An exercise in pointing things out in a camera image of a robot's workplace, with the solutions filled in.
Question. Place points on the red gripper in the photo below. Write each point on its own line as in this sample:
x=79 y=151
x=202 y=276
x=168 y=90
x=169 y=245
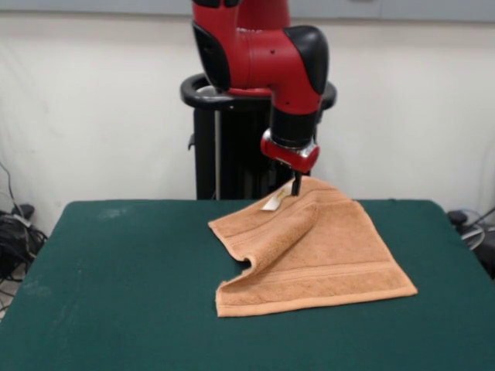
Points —
x=290 y=156

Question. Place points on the orange-brown towel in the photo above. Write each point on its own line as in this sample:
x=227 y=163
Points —
x=332 y=247

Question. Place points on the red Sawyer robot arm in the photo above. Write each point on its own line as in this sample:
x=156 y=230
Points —
x=267 y=50

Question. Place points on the small black power brick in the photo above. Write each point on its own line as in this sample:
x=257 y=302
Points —
x=23 y=210
x=457 y=217

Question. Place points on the dark green table cloth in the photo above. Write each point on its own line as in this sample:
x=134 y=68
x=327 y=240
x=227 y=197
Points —
x=116 y=290

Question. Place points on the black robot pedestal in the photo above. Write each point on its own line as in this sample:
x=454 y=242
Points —
x=205 y=154

